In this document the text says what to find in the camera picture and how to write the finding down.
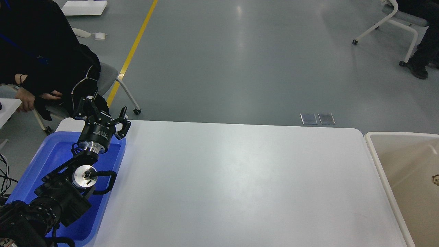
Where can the beige plastic bin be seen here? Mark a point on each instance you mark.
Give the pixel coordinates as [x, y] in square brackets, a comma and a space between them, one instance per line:
[406, 163]

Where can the person in black clothes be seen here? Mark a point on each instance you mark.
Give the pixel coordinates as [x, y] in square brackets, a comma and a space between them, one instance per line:
[41, 54]

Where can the metal floor plate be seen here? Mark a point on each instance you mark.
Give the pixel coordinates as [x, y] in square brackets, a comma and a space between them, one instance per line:
[308, 119]
[326, 119]

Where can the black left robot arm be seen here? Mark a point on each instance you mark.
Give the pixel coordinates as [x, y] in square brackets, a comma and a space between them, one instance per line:
[63, 197]

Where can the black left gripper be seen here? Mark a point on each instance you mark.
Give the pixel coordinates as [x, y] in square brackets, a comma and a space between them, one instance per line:
[96, 134]

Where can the white chair right background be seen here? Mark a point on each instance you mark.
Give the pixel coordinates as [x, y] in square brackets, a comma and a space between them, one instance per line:
[399, 19]

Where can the left metal floor plate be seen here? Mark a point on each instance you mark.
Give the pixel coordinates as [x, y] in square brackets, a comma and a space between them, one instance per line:
[308, 119]

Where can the white side table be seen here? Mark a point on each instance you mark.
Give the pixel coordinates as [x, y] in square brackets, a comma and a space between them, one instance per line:
[9, 106]

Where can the blue plastic bin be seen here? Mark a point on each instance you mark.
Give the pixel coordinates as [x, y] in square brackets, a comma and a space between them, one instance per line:
[54, 151]

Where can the small white floor object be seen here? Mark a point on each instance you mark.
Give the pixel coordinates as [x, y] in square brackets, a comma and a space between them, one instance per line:
[85, 34]

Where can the right metal floor plate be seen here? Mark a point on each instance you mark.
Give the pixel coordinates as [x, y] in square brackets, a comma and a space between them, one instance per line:
[326, 119]

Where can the white foam block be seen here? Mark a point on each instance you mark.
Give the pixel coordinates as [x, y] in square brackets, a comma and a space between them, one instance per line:
[84, 8]

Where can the seated person black shoes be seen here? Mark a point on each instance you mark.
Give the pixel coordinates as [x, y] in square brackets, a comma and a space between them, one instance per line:
[427, 50]

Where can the brown paper ball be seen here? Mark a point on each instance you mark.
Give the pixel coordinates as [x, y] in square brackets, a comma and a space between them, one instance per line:
[435, 180]

